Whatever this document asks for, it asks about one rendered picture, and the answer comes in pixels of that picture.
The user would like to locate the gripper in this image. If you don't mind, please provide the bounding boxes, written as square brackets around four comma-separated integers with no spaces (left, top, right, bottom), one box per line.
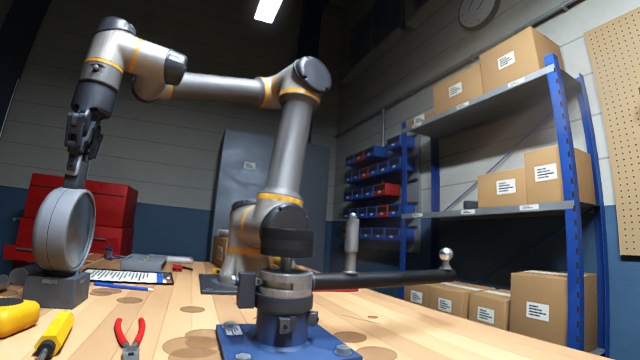
[62,108,105,191]

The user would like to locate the grey round mirror head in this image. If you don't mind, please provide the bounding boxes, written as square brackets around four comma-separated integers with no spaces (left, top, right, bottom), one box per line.
[31,185,98,276]

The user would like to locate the grey mirror stand block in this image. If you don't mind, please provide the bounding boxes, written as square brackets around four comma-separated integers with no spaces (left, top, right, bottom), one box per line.
[22,269,92,310]

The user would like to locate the red tool chest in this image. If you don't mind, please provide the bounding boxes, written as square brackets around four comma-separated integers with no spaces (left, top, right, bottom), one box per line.
[2,172,140,270]

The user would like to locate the grey flat box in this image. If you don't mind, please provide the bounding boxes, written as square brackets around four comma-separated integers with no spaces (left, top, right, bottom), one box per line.
[119,252,169,273]

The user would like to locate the black clipboard with paper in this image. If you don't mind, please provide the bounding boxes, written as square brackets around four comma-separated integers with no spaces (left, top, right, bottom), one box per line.
[83,267,175,287]

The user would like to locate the grey cylinder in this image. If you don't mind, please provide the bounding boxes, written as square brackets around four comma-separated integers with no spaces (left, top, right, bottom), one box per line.
[8,263,44,287]

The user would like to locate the blue pen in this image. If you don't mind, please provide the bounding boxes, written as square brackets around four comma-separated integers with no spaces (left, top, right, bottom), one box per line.
[92,280,156,293]

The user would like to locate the yellow tape measure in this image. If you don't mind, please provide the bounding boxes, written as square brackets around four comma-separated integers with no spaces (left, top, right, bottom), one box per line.
[0,297,42,340]

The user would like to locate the yellow screwdriver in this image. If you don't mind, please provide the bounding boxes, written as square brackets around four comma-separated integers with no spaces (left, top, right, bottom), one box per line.
[33,310,76,360]

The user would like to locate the small brown cardboard box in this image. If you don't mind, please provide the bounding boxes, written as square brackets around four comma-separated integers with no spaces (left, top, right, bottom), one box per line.
[210,228,231,269]

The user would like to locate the grey cabinet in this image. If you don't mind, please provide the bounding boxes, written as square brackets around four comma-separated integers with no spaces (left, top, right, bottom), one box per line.
[209,129,332,274]

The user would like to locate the dark base sheet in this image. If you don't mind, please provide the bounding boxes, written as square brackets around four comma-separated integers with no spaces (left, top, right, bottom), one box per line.
[198,272,239,296]

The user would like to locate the red pliers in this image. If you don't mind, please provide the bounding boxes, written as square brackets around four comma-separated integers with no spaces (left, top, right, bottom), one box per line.
[113,316,148,360]

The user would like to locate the ceiling light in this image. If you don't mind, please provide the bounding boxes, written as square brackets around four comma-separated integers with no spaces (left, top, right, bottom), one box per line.
[252,0,285,25]

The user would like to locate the blue bin rack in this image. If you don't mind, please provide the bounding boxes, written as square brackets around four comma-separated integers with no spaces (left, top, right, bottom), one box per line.
[341,121,419,242]

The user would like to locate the small flat cardboard box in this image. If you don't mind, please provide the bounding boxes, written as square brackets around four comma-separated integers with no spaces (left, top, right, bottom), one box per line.
[405,110,437,129]

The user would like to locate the large cardboard box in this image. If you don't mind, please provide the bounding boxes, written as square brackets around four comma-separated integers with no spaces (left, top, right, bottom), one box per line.
[509,269,599,347]
[478,25,566,94]
[522,144,598,206]

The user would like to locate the blue shelf unit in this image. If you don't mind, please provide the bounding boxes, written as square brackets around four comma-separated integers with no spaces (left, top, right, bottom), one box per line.
[398,52,612,357]

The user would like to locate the tan pegboard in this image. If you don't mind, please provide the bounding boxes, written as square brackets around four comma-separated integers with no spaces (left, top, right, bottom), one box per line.
[583,6,640,259]

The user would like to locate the black bracket knob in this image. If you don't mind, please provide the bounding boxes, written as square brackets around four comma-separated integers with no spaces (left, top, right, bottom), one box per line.
[259,226,316,260]

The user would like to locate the blue and grey bracket body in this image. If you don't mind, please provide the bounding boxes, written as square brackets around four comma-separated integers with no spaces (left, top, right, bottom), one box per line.
[215,266,364,360]

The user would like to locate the grey upright handle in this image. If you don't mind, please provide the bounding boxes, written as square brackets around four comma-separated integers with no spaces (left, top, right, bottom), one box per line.
[342,211,362,277]

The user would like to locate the grey wall clock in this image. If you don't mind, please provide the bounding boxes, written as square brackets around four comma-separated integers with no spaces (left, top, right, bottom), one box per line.
[457,0,502,31]

